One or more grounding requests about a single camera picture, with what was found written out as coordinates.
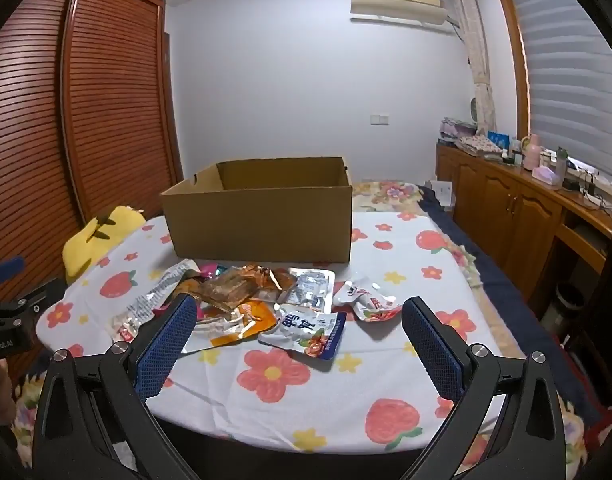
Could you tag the wooden window frame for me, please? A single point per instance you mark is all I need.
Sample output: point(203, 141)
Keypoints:
point(516, 60)

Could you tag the grey window blind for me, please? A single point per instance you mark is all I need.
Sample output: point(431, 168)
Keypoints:
point(566, 85)

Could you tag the pink snack packet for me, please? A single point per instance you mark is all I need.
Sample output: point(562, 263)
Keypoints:
point(207, 269)

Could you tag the white wall switch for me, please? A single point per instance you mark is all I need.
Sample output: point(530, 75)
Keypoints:
point(380, 119)

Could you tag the dark trash bin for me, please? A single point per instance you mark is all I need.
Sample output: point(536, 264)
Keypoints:
point(570, 301)

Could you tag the pink tissue box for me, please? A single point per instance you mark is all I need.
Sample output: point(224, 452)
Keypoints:
point(546, 176)

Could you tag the clear brown biscuit packet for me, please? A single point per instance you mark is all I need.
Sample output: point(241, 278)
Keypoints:
point(231, 287)

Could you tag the orange snack packet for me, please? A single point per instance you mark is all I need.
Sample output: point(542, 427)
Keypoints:
point(236, 332)

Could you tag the brown cardboard box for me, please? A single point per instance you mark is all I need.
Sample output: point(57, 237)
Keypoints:
point(256, 225)

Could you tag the wooden slatted wardrobe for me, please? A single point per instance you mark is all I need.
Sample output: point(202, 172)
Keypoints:
point(111, 110)

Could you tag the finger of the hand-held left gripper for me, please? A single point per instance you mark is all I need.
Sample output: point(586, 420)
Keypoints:
point(3, 269)
point(41, 297)

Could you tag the white air deflector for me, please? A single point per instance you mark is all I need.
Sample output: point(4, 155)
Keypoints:
point(401, 12)

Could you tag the long silver white snack packet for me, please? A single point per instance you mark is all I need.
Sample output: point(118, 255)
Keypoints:
point(146, 300)

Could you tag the white blue snack packet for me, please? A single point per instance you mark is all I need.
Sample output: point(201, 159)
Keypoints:
point(306, 332)

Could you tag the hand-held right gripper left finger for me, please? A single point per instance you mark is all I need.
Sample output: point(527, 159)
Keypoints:
point(168, 345)

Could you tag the small blue box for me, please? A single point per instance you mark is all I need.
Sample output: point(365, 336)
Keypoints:
point(497, 139)

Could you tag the yellow plush toy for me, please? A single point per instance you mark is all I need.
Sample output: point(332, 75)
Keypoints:
point(93, 245)

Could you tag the wooden cabinet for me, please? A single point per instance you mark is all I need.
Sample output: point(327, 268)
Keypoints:
point(486, 200)

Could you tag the white paper bag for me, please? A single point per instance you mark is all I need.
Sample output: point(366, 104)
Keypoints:
point(442, 194)

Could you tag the pink thermos bottle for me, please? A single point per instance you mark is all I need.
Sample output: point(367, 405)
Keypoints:
point(532, 152)

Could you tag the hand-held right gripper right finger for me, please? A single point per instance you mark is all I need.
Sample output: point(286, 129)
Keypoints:
point(433, 350)

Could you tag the white red snack packet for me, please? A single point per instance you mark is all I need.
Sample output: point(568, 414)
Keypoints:
point(366, 302)

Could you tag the stack of folded cloths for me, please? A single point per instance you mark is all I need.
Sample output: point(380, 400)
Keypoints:
point(456, 130)

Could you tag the floral cloth bag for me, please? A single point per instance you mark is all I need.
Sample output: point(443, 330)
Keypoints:
point(478, 146)

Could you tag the brown orange snack wrapper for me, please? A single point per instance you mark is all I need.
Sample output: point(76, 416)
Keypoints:
point(273, 277)

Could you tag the green lid bottle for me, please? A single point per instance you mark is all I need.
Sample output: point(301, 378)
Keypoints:
point(562, 165)

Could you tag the small round desk fan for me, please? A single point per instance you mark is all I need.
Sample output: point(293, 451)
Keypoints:
point(473, 111)

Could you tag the patterned cream curtain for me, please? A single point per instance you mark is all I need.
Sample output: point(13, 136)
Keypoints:
point(478, 60)

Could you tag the dark blue bed cover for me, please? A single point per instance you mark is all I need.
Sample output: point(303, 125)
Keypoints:
point(511, 300)

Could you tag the strawberry flower printed blanket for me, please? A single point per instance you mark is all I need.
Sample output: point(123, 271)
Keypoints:
point(336, 400)

